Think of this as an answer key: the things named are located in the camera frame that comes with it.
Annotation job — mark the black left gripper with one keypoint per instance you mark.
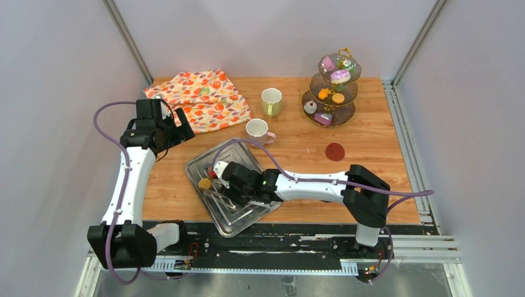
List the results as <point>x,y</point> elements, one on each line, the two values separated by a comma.
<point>181,133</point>

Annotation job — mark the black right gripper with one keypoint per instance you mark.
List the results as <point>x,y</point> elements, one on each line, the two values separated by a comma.
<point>230,190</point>

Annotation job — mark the silver white tongs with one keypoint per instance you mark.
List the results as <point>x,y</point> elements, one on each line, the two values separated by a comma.
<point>235,202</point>

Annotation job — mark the silver metal tray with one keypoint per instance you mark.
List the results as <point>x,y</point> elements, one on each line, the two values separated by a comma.
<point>229,221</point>

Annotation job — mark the round yellow cracker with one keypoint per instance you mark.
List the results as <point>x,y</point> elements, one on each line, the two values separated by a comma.
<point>205,184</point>
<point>338,98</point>

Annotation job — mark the white coconut cherry cake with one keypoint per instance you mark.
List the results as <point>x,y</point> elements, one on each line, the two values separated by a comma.
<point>310,107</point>

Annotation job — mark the purple cake slice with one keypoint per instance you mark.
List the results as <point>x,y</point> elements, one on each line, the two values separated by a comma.
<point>324,119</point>

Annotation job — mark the orange fish-shaped cookie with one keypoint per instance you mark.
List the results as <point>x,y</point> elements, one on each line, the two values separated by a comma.
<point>324,93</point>

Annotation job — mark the pink frosted donut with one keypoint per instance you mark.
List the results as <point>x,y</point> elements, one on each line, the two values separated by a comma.
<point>341,76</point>

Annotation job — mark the green kiwi cake slice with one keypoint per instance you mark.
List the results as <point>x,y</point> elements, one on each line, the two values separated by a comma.
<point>346,64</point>

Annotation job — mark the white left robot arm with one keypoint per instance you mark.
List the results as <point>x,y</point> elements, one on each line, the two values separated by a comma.
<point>120,241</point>

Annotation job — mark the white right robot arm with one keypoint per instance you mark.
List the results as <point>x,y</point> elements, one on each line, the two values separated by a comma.
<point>363,193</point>

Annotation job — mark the floral orange cloth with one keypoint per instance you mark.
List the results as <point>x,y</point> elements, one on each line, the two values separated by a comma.
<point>209,99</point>

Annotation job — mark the pink mug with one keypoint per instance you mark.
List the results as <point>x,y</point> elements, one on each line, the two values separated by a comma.
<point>257,130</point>

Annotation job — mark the green mug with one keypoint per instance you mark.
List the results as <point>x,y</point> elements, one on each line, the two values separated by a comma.
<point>271,102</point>

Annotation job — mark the red round coaster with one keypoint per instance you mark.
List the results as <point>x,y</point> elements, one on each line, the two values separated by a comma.
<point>335,152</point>

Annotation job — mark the three-tier glass cake stand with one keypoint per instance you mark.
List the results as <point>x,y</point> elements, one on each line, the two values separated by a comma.
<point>344,112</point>

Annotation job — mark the black table front rail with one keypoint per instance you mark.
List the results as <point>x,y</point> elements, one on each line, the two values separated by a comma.
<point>275,248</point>

